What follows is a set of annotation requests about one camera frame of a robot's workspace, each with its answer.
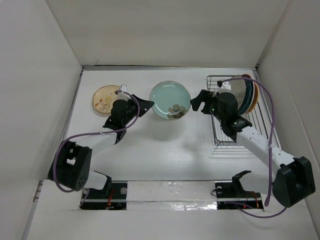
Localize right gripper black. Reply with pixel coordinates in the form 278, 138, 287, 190
190, 89, 225, 124

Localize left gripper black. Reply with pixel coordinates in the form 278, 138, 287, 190
121, 94, 153, 127

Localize light blue flower plate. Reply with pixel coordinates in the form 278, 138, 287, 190
149, 80, 191, 121

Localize grey tree pattern plate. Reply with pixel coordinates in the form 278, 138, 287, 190
229, 75, 247, 110

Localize beige bird plate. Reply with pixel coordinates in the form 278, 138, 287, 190
92, 85, 121, 114

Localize dark teal scalloped plate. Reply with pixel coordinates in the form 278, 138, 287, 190
238, 80, 255, 115

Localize orange woven plate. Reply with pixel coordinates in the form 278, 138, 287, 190
244, 82, 260, 115

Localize white blue pattern plate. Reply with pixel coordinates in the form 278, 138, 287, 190
248, 81, 256, 112

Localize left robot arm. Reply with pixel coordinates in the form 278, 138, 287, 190
48, 90, 155, 193

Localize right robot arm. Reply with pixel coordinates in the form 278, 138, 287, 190
190, 89, 316, 208

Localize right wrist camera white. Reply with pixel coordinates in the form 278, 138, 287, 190
217, 80, 232, 94

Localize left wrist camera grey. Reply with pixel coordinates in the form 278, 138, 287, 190
120, 84, 127, 93

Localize black wire dish rack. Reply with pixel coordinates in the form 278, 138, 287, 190
206, 74, 270, 146

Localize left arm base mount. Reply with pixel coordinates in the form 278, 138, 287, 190
79, 181, 128, 211

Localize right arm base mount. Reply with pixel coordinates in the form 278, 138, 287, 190
210, 170, 264, 210

